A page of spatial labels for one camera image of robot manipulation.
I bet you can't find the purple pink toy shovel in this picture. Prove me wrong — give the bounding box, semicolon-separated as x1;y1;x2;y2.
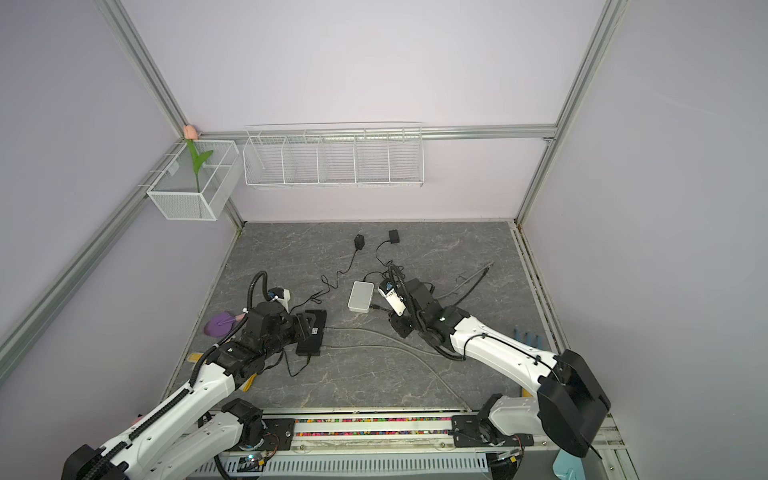
203;312;244;338

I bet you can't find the light blue toy scoop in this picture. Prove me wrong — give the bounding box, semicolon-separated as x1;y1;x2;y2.
552;450;587;480

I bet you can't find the white wire wall basket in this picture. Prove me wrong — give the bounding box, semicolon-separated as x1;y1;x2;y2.
243;122;425;188

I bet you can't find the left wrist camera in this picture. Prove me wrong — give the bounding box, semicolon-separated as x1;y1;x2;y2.
268;287;291;311

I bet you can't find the blue yellow toy rake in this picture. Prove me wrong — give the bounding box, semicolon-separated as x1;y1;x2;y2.
513;328;547;350

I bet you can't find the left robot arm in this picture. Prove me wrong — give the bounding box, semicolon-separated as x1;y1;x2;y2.
61;271;311;479

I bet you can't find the white mesh box basket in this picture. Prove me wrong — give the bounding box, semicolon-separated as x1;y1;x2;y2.
147;140;244;221

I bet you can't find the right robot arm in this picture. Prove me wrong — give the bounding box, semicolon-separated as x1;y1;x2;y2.
378;279;611;458

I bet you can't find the black power adapter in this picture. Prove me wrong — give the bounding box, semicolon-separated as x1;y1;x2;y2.
363;229;400;281
287;233;366;313

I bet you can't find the black network switch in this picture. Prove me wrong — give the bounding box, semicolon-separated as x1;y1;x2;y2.
295;310;327;357

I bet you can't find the thick black cable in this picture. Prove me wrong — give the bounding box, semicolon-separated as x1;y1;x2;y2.
369;263;491;314

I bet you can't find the grey ethernet cable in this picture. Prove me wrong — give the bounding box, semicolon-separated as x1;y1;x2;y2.
323;341;475;412
326;266;496;352

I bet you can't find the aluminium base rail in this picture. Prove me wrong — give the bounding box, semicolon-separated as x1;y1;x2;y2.
119;409;625;475

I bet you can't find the artificial tulip flower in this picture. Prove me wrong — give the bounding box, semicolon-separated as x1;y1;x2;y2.
183;125;213;193

